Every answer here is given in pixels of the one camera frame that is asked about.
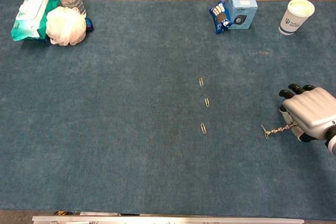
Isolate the white mesh bath sponge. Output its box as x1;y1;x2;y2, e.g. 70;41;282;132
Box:
45;6;87;46

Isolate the green wet wipes pack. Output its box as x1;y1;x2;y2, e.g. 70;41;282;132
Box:
10;0;61;42

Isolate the teal felt table cloth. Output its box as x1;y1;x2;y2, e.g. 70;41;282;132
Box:
0;0;336;219

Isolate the aluminium rail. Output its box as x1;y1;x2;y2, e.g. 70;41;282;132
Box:
31;215;305;224

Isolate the blue cookie packet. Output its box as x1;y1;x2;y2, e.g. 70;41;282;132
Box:
208;0;232;35

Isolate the light blue speaker box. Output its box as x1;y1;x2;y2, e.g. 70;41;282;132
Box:
226;0;258;30

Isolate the silver magnetic bar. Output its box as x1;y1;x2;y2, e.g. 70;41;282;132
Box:
265;121;299;134

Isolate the white paper cup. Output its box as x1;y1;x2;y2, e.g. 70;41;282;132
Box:
278;0;316;36

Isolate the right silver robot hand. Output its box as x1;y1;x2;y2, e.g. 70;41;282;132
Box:
278;83;336;143

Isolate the small blue purple object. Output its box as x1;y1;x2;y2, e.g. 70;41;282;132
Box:
85;17;95;33

